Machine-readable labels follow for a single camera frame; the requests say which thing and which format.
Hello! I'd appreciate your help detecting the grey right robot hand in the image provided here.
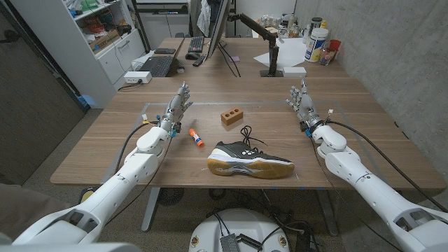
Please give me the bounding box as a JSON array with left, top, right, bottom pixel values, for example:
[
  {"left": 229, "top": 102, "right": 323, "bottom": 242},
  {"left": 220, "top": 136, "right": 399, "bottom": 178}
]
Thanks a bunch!
[{"left": 285, "top": 78, "right": 326, "bottom": 134}]

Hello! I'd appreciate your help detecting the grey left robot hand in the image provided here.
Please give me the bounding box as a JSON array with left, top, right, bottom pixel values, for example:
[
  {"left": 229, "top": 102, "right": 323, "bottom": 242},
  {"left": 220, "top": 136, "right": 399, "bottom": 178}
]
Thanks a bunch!
[{"left": 159, "top": 81, "right": 194, "bottom": 134}]

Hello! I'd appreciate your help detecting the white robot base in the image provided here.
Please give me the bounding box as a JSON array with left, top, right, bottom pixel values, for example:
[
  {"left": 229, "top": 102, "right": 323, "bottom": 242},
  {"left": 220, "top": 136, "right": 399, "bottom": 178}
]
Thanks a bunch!
[{"left": 188, "top": 208, "right": 291, "bottom": 252}]

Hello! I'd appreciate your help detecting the orange and white glue stick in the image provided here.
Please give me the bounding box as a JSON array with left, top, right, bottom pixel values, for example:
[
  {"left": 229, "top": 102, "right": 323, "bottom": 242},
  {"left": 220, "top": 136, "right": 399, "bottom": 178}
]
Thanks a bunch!
[{"left": 188, "top": 128, "right": 206, "bottom": 149}]

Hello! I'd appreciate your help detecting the brown brick block with holes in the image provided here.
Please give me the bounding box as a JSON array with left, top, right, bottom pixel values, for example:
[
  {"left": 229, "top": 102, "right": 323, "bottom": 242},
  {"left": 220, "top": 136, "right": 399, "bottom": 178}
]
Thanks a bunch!
[{"left": 220, "top": 106, "right": 244, "bottom": 127}]

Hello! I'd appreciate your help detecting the white flat box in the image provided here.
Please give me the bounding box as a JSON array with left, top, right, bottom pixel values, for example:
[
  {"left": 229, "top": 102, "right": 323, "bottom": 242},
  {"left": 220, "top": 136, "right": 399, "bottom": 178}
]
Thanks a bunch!
[{"left": 282, "top": 66, "right": 307, "bottom": 78}]

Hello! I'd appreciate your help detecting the black laptop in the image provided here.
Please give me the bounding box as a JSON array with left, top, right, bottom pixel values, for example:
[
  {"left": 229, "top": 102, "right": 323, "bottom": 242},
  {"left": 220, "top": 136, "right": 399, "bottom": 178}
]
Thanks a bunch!
[{"left": 138, "top": 37, "right": 186, "bottom": 78}]

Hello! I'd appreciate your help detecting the white power strip box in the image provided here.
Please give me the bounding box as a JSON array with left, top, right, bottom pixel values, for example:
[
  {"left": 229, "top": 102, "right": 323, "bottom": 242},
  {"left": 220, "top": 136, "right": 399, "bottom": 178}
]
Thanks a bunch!
[{"left": 123, "top": 71, "right": 153, "bottom": 85}]

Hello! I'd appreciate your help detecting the clear glass jar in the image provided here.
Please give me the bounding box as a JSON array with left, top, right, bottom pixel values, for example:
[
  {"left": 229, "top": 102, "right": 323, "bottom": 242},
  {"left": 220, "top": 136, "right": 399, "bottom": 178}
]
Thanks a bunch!
[{"left": 318, "top": 47, "right": 337, "bottom": 67}]

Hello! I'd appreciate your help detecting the white paper sheet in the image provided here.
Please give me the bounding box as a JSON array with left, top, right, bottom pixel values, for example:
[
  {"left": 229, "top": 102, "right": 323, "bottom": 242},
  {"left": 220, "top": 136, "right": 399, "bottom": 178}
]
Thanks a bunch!
[{"left": 253, "top": 37, "right": 309, "bottom": 69}]

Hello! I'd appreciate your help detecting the white wipes canister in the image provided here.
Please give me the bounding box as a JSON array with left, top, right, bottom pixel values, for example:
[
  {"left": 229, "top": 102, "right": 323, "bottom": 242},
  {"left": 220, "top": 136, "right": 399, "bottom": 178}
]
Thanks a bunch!
[{"left": 304, "top": 27, "right": 330, "bottom": 64}]

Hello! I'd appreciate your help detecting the red plastic cup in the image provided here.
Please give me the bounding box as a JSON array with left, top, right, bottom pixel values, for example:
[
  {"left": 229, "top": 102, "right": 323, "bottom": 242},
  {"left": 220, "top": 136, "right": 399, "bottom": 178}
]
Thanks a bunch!
[{"left": 328, "top": 38, "right": 342, "bottom": 57}]

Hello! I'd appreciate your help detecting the black keyboard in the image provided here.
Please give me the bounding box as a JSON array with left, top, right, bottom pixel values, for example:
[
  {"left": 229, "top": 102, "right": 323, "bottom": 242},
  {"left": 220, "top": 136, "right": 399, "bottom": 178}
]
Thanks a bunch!
[{"left": 188, "top": 36, "right": 205, "bottom": 54}]

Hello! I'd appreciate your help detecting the black and white sneaker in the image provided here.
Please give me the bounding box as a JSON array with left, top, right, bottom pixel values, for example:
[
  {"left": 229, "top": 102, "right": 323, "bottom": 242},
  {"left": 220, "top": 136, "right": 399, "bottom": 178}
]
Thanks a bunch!
[{"left": 206, "top": 125, "right": 295, "bottom": 180}]

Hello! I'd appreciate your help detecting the computer monitor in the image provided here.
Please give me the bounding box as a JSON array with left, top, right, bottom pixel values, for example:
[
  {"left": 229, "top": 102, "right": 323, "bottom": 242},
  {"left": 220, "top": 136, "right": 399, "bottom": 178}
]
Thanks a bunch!
[{"left": 206, "top": 0, "right": 232, "bottom": 60}]

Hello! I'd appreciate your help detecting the cardboard box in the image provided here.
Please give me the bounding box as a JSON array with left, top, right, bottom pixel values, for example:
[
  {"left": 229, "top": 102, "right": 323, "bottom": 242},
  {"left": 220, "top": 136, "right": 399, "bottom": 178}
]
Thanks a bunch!
[{"left": 88, "top": 29, "right": 121, "bottom": 54}]

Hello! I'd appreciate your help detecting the white shelf cabinet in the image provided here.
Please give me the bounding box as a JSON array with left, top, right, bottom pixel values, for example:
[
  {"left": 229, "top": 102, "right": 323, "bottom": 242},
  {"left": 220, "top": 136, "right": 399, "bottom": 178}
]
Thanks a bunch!
[{"left": 9, "top": 0, "right": 147, "bottom": 109}]

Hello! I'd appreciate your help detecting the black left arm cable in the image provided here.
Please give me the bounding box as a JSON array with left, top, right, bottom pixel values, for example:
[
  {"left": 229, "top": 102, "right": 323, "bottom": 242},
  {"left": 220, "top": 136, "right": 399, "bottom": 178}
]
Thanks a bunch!
[{"left": 104, "top": 120, "right": 174, "bottom": 227}]

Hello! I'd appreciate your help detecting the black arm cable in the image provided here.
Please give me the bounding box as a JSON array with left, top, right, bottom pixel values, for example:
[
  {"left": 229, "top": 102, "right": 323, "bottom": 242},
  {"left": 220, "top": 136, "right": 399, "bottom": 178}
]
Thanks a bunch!
[
  {"left": 104, "top": 120, "right": 174, "bottom": 227},
  {"left": 309, "top": 119, "right": 448, "bottom": 252}
]

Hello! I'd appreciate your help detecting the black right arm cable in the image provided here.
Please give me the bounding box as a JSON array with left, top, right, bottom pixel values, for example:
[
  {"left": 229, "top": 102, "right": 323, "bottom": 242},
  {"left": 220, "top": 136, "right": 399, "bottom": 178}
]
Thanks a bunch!
[{"left": 309, "top": 119, "right": 448, "bottom": 252}]

